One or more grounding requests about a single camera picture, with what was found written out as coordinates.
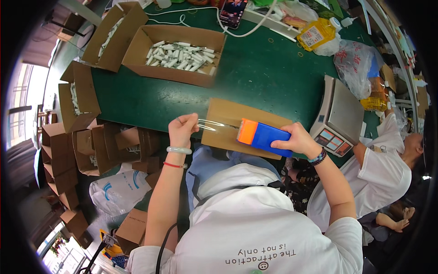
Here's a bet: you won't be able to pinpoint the cluttered shelf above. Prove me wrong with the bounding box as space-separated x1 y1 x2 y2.
356 0 430 132

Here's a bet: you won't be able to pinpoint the closed brown cardboard carton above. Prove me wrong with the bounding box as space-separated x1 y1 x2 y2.
115 208 149 255

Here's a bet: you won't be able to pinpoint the person's right hand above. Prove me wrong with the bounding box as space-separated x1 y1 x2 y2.
270 122 322 160

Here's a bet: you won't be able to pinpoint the white cable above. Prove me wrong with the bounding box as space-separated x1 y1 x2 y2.
145 0 279 38

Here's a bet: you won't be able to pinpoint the clear red-print plastic bag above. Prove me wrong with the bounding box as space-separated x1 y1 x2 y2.
333 39 384 100

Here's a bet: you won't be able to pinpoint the wide open cardboard box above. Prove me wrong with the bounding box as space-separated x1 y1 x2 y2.
122 24 227 88

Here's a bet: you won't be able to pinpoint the person's left hand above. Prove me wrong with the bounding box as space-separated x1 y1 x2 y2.
168 113 200 150

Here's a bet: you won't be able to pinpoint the grey weighing scale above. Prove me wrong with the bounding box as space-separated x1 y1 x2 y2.
309 74 365 158

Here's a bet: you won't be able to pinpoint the beaded bracelet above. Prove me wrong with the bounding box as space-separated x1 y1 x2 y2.
307 147 328 167

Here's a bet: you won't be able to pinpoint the white plastic tray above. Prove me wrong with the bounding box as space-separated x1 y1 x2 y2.
242 8 302 39

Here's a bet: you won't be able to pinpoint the small open cardboard box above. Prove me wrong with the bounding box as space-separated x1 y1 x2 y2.
58 61 102 134

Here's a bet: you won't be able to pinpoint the black cable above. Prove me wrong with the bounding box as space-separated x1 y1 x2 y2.
155 223 178 274

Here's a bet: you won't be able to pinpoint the white jade bangle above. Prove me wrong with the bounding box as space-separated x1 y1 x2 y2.
166 146 193 155

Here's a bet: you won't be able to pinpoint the yellow blue floor tool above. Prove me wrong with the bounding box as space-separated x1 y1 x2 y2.
99 229 129 270

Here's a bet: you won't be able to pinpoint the clear packing tape strip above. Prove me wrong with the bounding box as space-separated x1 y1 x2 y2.
196 119 241 133

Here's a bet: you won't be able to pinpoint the blue orange tape dispenser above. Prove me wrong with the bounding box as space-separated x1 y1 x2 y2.
237 118 294 158

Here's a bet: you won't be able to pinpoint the person's body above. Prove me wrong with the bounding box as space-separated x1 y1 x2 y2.
125 163 364 274

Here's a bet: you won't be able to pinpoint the yellow oil bottle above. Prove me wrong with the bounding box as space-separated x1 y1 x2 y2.
296 17 342 52

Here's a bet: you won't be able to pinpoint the black smartphone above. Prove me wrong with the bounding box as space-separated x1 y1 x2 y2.
219 0 248 30

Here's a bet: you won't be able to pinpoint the person's legs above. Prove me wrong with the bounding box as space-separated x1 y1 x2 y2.
185 144 285 213

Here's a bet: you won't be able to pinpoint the black stand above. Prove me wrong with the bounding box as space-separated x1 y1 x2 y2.
77 236 117 274

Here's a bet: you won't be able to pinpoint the white blue-print plastic bag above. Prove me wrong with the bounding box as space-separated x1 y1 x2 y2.
89 169 152 218

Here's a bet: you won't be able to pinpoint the flat brown cardboard box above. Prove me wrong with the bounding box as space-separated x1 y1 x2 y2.
201 97 294 160

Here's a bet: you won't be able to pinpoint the heap of cardboard boxes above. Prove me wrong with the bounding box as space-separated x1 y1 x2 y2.
40 118 164 249

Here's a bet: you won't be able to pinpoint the crumpled white plastic bag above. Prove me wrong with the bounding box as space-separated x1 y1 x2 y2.
313 34 342 57

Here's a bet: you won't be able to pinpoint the yellow snack packet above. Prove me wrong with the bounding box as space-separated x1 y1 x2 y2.
360 77 389 112

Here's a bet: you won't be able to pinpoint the pile of white tubes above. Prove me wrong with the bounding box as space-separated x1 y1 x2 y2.
145 40 217 74

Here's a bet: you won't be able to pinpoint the long open cardboard box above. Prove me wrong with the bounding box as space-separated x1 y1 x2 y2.
81 1 150 73

